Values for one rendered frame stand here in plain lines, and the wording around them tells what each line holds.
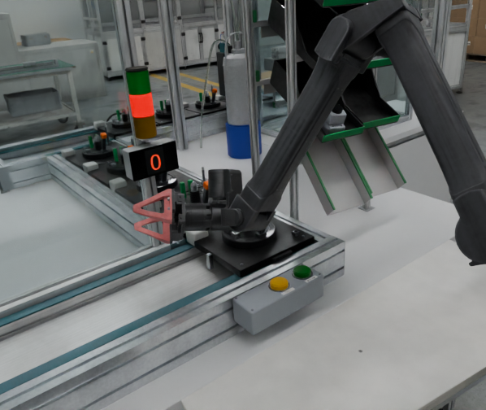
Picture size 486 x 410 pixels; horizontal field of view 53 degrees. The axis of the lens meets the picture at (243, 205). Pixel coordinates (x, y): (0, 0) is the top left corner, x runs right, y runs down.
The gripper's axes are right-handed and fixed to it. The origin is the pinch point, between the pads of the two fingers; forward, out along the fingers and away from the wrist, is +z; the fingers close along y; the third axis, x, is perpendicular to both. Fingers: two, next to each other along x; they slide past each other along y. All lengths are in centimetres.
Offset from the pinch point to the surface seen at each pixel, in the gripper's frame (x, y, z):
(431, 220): -12, -35, -89
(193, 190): -22.9, -36.2, -15.1
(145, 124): -23.8, -2.4, -1.5
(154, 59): -625, -702, -20
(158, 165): -17.3, -10.0, -4.6
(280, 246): 0.7, -18.3, -34.4
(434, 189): -67, -129, -160
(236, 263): 5.6, -15.9, -22.3
